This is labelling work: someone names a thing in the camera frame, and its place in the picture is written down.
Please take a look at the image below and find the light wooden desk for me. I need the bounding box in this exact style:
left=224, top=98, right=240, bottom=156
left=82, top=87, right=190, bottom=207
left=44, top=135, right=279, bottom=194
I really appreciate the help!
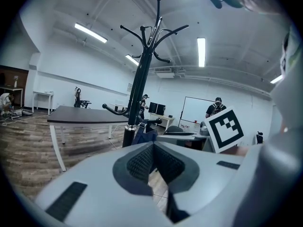
left=149, top=113, right=176, bottom=129

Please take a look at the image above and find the white ceiling air conditioner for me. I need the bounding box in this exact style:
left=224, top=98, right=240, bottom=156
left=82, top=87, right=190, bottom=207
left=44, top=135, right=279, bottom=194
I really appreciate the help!
left=154, top=67, right=175, bottom=79

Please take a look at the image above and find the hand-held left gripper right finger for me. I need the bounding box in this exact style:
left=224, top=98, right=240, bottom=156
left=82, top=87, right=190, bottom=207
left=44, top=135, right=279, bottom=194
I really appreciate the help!
left=153, top=140, right=247, bottom=227

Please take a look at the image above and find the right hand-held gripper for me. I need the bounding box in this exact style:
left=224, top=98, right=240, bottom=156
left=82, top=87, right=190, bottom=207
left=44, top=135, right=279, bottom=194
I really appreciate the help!
left=156, top=105, right=245, bottom=154

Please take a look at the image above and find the person's right forearm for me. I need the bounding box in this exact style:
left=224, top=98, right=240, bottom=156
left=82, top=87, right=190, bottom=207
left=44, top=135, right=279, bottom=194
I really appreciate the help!
left=220, top=145, right=250, bottom=157

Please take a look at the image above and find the whiteboard on black stand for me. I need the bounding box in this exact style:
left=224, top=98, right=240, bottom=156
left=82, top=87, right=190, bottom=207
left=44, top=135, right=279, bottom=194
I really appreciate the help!
left=179, top=96, right=216, bottom=128

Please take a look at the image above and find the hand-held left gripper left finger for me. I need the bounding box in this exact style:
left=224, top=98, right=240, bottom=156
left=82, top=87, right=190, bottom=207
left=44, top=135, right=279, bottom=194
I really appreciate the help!
left=35, top=140, right=174, bottom=227

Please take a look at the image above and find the black metal coat rack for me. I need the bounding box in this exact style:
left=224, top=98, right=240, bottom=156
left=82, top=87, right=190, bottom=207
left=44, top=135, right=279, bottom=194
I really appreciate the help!
left=102, top=0, right=190, bottom=148

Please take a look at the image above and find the dark-topped white-legged table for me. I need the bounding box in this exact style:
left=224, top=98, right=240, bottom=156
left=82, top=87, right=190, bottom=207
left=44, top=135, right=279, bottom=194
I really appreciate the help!
left=47, top=105, right=130, bottom=172

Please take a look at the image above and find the long ceiling light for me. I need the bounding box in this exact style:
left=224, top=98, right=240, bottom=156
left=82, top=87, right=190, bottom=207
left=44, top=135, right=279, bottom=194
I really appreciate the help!
left=125, top=54, right=140, bottom=67
left=74, top=22, right=108, bottom=44
left=270, top=74, right=284, bottom=84
left=196, top=37, right=206, bottom=68

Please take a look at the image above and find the small white table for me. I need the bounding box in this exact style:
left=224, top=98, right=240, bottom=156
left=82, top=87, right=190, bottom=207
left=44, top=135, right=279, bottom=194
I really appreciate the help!
left=32, top=91, right=54, bottom=116

